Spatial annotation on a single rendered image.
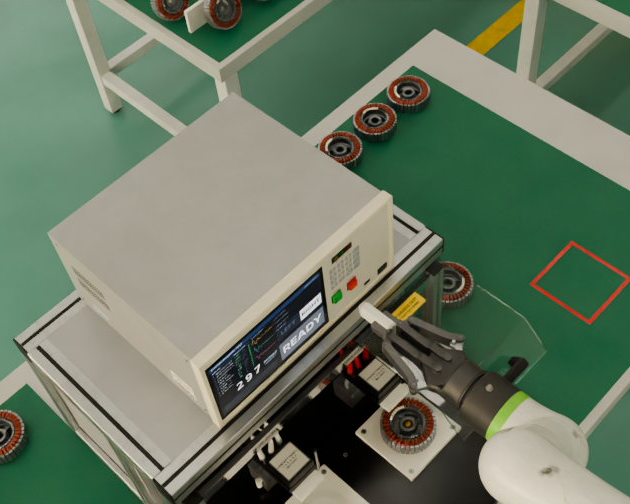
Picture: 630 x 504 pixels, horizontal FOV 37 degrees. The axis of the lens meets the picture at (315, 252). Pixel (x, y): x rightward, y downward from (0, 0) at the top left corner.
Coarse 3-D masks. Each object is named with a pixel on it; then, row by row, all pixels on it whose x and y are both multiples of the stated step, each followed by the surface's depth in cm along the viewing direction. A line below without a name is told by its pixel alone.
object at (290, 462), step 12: (276, 444) 180; (288, 444) 177; (276, 456) 176; (288, 456) 175; (300, 456) 175; (264, 468) 178; (276, 468) 174; (288, 468) 174; (300, 468) 174; (312, 468) 176; (276, 480) 177; (288, 480) 173; (300, 480) 175; (312, 480) 177; (300, 492) 175
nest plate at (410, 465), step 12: (408, 396) 196; (420, 396) 196; (432, 408) 194; (372, 420) 193; (396, 420) 193; (444, 420) 192; (360, 432) 192; (372, 432) 192; (444, 432) 191; (372, 444) 190; (384, 444) 190; (432, 444) 189; (444, 444) 189; (384, 456) 189; (396, 456) 188; (408, 456) 188; (420, 456) 188; (432, 456) 188; (396, 468) 188; (408, 468) 187; (420, 468) 187
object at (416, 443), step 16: (416, 400) 191; (384, 416) 190; (400, 416) 192; (416, 416) 192; (432, 416) 189; (384, 432) 188; (400, 432) 190; (432, 432) 187; (400, 448) 188; (416, 448) 186
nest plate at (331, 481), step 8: (320, 472) 188; (328, 472) 188; (328, 480) 187; (336, 480) 187; (320, 488) 186; (328, 488) 186; (336, 488) 186; (344, 488) 185; (312, 496) 185; (320, 496) 185; (328, 496) 185; (336, 496) 185; (344, 496) 185; (352, 496) 184; (360, 496) 184
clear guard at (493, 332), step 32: (416, 288) 178; (448, 288) 177; (480, 288) 176; (448, 320) 173; (480, 320) 172; (512, 320) 172; (480, 352) 169; (512, 352) 170; (544, 352) 174; (448, 416) 164
